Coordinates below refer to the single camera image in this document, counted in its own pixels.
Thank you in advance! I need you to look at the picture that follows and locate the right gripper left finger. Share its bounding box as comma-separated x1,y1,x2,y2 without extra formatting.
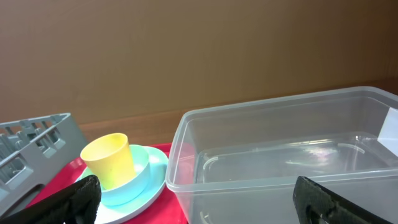
1,175,101,224

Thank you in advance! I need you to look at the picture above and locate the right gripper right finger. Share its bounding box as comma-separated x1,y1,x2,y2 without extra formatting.
293,176,392,224

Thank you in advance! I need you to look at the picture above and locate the yellow plastic cup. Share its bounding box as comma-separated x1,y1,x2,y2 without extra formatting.
80,133,136,190

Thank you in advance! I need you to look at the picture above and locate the grey dishwasher rack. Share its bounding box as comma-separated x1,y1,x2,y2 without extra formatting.
1,113,88,217

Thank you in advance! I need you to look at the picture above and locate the small mint green bowl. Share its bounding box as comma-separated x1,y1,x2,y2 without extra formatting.
78,145,150,207

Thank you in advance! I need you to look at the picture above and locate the clear plastic bin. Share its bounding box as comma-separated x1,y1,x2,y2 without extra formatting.
165,86,397,223

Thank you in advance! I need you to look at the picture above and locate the red plastic tray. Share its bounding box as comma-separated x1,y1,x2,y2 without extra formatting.
29,144,187,224

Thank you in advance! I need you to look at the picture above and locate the light blue plate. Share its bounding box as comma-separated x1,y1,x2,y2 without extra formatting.
74,145,170,224

